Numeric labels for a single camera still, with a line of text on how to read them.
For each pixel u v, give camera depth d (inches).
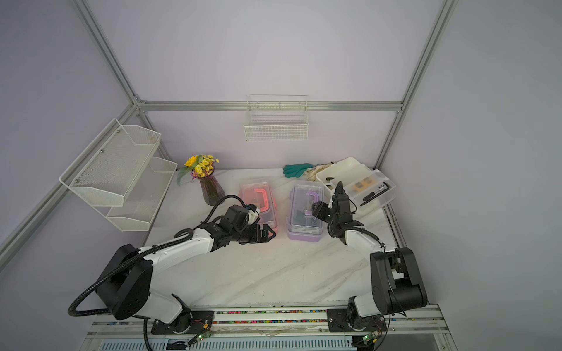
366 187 39.1
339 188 31.5
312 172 46.3
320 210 32.2
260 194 37.5
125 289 16.8
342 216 27.6
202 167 34.5
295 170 46.5
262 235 30.1
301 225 35.0
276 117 39.7
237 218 26.7
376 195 37.6
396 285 17.1
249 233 29.5
